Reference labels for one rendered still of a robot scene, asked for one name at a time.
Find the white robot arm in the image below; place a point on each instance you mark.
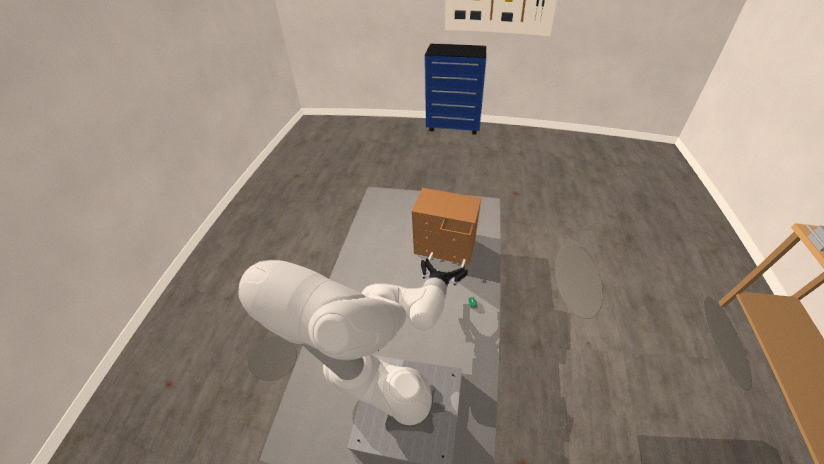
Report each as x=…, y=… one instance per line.
x=347, y=325

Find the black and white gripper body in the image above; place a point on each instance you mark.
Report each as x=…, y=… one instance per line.
x=440, y=276

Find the brown wooden chest of drawers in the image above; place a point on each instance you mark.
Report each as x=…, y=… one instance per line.
x=449, y=206

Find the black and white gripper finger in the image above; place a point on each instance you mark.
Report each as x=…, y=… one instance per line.
x=427, y=264
x=458, y=274

